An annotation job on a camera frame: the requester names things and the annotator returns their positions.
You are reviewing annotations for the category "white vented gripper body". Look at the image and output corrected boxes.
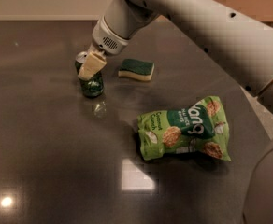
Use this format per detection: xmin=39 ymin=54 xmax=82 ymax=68
xmin=92 ymin=18 xmax=128 ymax=55

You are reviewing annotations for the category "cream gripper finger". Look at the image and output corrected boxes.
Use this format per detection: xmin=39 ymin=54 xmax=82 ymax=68
xmin=78 ymin=47 xmax=107 ymax=80

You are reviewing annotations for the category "green soda can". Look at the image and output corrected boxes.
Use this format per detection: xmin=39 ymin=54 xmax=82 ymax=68
xmin=75 ymin=51 xmax=104 ymax=98

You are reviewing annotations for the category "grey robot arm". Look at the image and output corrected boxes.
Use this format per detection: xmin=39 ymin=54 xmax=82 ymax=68
xmin=79 ymin=0 xmax=273 ymax=224

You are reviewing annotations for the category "green and yellow sponge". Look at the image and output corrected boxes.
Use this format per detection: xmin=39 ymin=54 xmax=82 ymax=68
xmin=118 ymin=59 xmax=154 ymax=82

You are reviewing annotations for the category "green rice chips bag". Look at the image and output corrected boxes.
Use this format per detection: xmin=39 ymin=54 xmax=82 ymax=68
xmin=137 ymin=96 xmax=231 ymax=161

